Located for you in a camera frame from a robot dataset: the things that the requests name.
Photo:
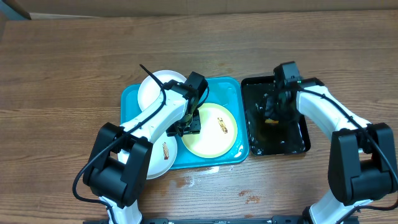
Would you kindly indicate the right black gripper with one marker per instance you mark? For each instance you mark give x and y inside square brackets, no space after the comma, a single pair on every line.
[272,114]

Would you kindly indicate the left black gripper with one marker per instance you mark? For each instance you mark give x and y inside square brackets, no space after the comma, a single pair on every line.
[194,128]

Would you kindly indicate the yellow green sponge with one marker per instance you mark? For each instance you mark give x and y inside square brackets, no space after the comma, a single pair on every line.
[271,121]

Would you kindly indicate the yellow plate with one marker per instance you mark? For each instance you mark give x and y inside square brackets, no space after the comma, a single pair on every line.
[218,132]

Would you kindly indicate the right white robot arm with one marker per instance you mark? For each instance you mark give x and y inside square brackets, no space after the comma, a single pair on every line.
[362,162]

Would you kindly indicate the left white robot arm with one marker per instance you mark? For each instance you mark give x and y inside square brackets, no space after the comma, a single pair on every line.
[118,165]

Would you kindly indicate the teal plastic tray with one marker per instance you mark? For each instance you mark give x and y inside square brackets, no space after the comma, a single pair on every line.
[224,91]

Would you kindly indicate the black water tray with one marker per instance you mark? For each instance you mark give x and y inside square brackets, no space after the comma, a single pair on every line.
[270,139]

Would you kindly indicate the white plate rear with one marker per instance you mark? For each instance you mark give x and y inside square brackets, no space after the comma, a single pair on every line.
[149,90]

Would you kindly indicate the white plate front with stain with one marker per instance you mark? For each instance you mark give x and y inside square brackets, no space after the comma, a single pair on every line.
[163,155]

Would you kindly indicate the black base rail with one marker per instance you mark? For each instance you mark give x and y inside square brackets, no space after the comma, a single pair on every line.
[273,220]

